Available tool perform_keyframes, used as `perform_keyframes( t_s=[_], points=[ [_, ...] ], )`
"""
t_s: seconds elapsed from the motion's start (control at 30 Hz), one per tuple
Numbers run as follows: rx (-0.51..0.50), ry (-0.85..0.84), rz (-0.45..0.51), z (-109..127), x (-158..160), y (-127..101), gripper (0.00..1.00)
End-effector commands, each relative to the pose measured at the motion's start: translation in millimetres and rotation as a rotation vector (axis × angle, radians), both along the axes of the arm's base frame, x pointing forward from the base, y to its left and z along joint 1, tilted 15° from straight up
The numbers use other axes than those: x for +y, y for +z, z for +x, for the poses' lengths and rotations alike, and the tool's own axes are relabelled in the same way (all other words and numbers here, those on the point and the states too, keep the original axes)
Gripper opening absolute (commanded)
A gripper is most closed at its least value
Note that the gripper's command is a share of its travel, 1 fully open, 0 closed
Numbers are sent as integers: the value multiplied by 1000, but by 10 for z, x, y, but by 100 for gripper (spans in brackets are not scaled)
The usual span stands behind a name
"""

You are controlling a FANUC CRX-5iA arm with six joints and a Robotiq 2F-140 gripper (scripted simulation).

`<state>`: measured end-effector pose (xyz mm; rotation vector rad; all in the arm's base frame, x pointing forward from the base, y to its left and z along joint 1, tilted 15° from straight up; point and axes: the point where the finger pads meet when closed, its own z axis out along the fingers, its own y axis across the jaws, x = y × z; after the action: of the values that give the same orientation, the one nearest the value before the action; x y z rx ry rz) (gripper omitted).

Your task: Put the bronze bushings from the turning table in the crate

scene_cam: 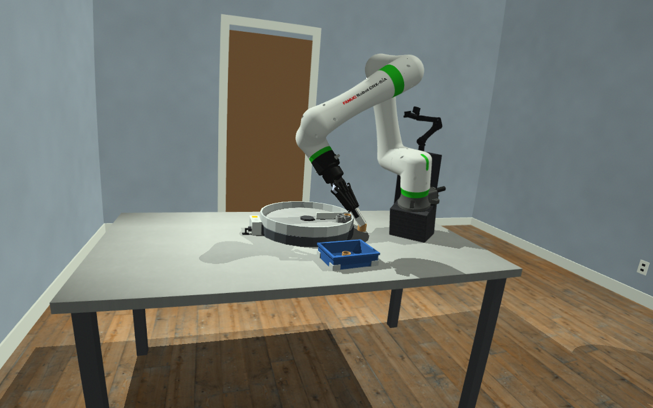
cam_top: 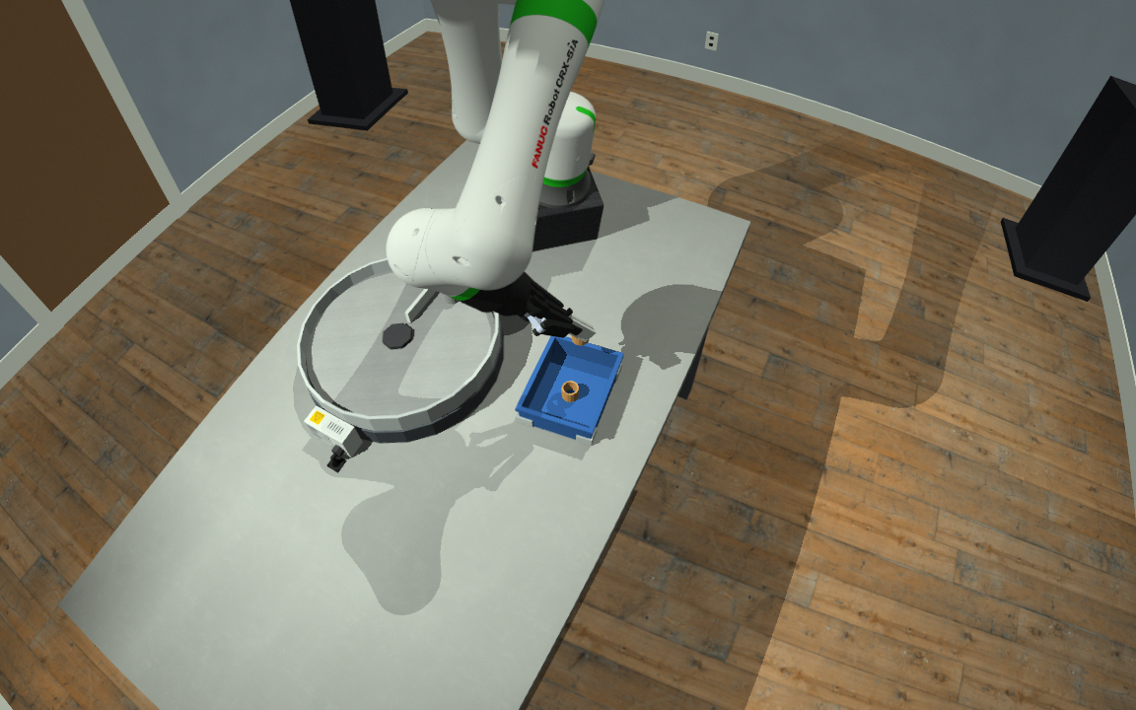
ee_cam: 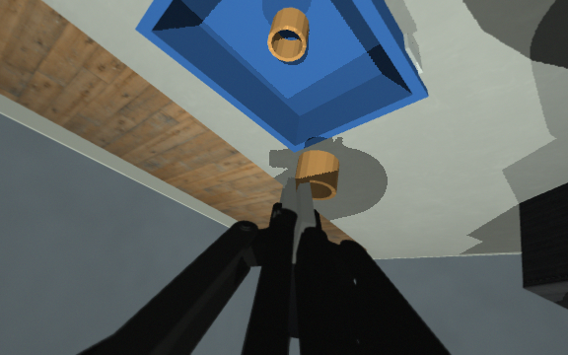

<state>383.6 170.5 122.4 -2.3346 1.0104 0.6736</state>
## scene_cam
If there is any blue plastic crate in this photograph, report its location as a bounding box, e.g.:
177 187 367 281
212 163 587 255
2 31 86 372
317 239 380 271

